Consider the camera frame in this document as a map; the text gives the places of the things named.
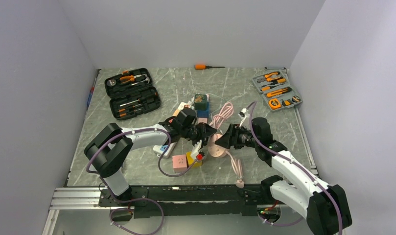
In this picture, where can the white multicolour power strip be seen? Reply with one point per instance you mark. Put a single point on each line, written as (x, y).
(167, 149)

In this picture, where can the orange tape measure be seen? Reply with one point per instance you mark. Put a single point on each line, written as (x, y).
(274, 104)

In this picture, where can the pink round plug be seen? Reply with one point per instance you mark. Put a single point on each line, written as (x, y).
(240, 183)

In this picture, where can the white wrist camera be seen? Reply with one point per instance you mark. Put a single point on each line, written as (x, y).
(196, 153)
(244, 113)

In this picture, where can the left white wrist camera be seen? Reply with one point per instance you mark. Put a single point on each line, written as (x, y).
(196, 153)

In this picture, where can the loose orange screwdriver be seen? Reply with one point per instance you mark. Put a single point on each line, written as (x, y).
(205, 67)

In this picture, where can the orange black combination pliers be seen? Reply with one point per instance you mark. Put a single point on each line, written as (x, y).
(270, 77)

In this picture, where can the pink cube socket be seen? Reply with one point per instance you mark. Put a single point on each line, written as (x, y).
(180, 163)

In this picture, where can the black plastic tool case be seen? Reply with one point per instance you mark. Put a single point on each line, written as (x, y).
(132, 94)

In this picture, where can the black hex key set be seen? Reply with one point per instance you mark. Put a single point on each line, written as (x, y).
(286, 102)

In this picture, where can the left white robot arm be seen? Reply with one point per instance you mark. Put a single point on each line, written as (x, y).
(109, 149)

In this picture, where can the orange black utility knife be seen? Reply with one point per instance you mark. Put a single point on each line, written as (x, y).
(278, 92)

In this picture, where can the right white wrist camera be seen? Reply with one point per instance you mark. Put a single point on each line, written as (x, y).
(244, 113)

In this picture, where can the grey plastic tool case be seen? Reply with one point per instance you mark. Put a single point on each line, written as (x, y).
(293, 95)

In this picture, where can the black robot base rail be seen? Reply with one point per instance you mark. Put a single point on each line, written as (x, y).
(148, 201)

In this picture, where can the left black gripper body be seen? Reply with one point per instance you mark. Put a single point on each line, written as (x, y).
(192, 132)

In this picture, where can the orange handled screwdriver upper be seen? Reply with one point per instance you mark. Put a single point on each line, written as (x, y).
(273, 84)

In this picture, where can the blue cube adapter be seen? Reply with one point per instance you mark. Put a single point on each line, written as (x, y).
(203, 113)

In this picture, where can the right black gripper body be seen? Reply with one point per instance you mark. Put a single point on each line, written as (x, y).
(245, 139)

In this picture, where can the dark green cube adapter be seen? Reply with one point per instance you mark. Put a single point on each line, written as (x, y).
(201, 102)

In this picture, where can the yellow cube socket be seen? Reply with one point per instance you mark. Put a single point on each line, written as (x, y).
(190, 161)

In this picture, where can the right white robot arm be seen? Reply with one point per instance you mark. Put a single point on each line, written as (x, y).
(324, 207)

